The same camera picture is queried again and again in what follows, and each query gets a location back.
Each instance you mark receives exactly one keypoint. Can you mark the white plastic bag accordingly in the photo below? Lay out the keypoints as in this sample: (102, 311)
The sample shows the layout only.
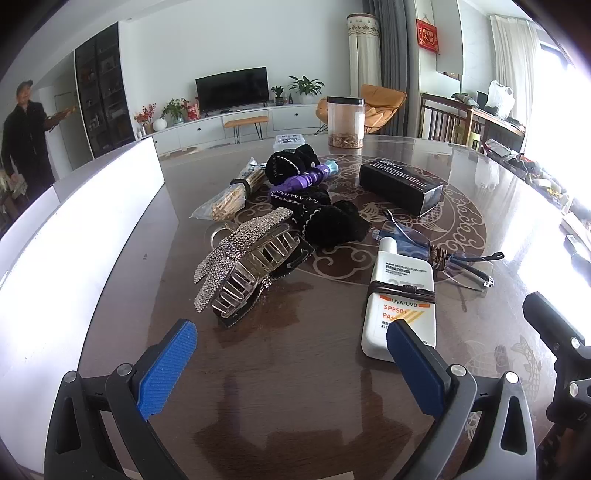
(501, 99)

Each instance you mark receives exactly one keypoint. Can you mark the clear jar with black lid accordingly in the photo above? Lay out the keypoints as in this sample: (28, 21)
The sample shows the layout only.
(345, 120)

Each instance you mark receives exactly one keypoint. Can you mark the assorted clutter pile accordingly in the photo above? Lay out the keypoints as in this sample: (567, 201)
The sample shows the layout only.
(545, 180)

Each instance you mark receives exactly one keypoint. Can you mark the red wall hanging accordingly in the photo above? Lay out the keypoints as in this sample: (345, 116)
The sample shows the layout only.
(427, 34)

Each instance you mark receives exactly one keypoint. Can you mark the white round vase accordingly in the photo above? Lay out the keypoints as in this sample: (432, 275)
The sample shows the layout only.
(160, 124)

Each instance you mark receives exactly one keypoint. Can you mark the wooden side table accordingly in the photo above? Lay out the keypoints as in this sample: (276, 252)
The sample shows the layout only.
(501, 124)

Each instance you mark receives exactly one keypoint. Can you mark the black television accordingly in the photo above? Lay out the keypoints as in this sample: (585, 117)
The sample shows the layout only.
(231, 90)

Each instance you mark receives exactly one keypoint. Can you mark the red flower arrangement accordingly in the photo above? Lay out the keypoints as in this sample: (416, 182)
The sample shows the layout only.
(145, 115)

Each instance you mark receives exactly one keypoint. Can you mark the rhinestone hair claw clip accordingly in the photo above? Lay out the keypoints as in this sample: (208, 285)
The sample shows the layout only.
(240, 244)

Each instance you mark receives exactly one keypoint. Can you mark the covered standing air conditioner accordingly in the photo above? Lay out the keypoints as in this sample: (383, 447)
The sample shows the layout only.
(364, 55)

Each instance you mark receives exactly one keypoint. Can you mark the white sheer curtain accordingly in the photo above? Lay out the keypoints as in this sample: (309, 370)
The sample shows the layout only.
(512, 60)

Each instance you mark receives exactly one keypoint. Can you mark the bag of wooden sticks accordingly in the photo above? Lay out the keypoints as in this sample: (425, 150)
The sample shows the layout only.
(226, 201)

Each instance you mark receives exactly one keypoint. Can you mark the wooden bench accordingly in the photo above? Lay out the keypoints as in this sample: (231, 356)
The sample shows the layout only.
(245, 121)

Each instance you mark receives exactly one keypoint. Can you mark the orange lounge chair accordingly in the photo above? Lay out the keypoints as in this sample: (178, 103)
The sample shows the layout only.
(383, 104)

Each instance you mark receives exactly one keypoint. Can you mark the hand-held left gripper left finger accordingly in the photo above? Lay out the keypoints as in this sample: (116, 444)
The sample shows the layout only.
(168, 369)

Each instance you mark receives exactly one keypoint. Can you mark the black display cabinet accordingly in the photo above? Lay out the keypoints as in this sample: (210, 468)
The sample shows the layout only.
(104, 92)

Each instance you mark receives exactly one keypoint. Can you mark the white sunscreen bottle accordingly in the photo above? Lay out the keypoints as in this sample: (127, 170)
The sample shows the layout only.
(401, 272)

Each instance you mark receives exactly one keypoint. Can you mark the clear plastic case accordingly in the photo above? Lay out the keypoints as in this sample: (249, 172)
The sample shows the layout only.
(288, 140)

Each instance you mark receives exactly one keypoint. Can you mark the small potted plant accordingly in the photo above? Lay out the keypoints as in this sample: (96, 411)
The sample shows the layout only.
(278, 94)

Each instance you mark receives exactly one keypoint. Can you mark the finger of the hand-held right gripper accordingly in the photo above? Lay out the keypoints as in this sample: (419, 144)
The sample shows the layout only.
(549, 318)

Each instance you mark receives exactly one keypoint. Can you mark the large potted plant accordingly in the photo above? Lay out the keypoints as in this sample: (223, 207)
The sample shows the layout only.
(305, 87)

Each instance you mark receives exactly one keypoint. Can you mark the black cardboard box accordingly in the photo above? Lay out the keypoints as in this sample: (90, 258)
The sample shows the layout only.
(397, 180)

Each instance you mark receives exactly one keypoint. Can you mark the bushy potted plant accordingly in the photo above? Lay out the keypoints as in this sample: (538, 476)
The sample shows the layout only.
(174, 110)

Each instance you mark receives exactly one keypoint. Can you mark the white storage box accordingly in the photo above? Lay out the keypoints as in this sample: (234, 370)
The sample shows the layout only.
(92, 221)

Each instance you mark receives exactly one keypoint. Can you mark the white television cabinet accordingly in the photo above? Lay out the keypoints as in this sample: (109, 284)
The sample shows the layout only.
(207, 127)

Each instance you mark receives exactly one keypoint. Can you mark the rimless eyeglasses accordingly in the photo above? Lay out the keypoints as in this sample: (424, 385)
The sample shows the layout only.
(408, 236)

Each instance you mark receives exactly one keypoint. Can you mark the red gift box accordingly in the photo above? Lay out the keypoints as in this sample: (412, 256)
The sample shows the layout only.
(193, 112)

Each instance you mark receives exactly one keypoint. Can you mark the grey curtain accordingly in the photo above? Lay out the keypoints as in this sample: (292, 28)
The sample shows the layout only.
(397, 46)

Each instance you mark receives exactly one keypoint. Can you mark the black velvet hair bow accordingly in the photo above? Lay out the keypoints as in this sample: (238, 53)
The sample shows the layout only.
(332, 224)

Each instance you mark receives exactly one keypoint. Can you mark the purple plastic toy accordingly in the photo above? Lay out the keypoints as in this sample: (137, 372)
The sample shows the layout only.
(302, 180)

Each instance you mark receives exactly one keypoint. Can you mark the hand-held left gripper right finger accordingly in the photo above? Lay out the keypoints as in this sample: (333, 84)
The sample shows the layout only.
(415, 369)

